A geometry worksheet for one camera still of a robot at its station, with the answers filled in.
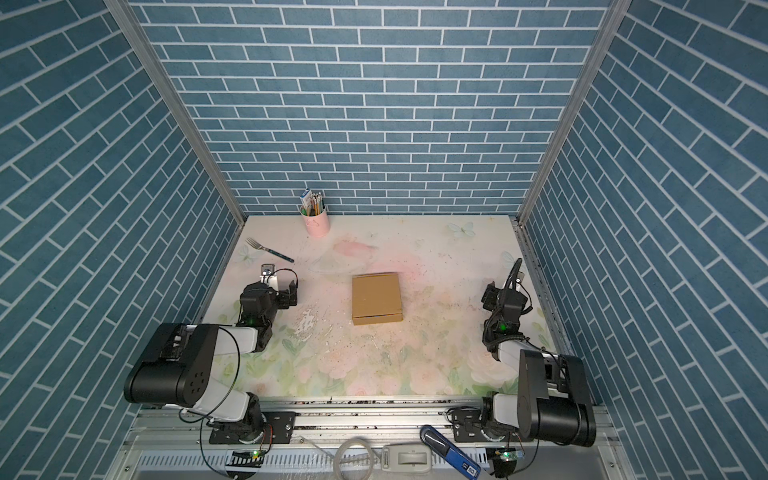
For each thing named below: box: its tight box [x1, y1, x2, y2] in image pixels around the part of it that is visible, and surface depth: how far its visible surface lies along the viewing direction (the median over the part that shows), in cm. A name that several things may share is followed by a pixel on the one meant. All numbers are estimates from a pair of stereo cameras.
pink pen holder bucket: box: [300, 206, 330, 238], surface depth 113 cm
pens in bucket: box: [300, 188, 325, 217], surface depth 105 cm
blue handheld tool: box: [420, 425, 482, 480], surface depth 69 cm
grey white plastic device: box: [381, 444, 433, 473], surface depth 69 cm
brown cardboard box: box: [352, 272, 403, 326], surface depth 100 cm
